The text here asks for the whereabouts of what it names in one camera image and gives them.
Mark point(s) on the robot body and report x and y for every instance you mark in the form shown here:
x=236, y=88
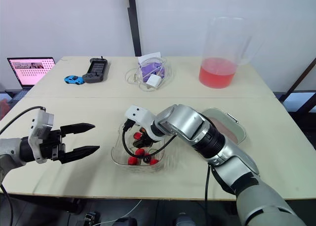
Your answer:
x=128, y=221

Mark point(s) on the dark cherry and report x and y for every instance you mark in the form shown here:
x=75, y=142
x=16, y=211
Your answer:
x=147, y=159

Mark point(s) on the blue toy car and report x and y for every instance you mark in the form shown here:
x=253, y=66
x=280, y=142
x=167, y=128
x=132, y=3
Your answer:
x=74, y=79

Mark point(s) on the laptop with pink screen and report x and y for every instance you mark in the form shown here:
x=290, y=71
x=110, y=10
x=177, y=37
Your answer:
x=29, y=71

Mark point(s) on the black game controller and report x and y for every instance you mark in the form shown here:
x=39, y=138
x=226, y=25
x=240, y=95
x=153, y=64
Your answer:
x=97, y=70

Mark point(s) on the purple pack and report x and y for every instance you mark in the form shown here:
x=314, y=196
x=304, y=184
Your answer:
x=149, y=69

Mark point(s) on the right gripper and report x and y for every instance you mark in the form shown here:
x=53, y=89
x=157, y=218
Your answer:
x=145, y=140

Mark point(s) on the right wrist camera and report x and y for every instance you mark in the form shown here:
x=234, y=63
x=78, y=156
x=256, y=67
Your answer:
x=139, y=114

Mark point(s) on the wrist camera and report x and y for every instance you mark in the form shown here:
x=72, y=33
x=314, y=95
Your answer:
x=139, y=114
x=40, y=123

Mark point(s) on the white card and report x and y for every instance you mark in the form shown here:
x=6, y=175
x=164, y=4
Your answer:
x=148, y=57

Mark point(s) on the clear plastic bowl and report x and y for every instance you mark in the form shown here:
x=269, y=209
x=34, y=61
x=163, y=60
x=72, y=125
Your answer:
x=118, y=156

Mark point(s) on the black post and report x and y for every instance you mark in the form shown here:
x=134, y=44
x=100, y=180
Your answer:
x=134, y=23

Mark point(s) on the white charger block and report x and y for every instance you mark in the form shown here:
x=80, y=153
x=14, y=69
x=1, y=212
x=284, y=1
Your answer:
x=153, y=81

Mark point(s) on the clear plastic container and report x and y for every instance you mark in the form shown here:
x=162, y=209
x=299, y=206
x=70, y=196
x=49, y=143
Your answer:
x=166, y=71

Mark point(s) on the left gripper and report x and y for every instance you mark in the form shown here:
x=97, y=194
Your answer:
x=53, y=144

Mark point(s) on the red cherry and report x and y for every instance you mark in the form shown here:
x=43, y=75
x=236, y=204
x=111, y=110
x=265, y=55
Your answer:
x=140, y=152
x=136, y=136
x=154, y=161
x=132, y=160

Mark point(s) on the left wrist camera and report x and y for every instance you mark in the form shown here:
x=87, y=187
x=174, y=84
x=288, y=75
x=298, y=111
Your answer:
x=40, y=123

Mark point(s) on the clear pitcher with pink liquid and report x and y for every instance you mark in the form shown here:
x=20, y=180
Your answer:
x=217, y=72

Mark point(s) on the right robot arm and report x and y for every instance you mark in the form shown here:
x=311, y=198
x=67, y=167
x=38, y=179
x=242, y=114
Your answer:
x=217, y=142

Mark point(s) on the grey metal basin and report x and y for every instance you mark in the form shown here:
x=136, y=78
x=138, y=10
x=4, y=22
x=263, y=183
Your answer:
x=240, y=132

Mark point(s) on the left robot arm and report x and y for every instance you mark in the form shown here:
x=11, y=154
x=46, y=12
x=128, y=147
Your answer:
x=10, y=151

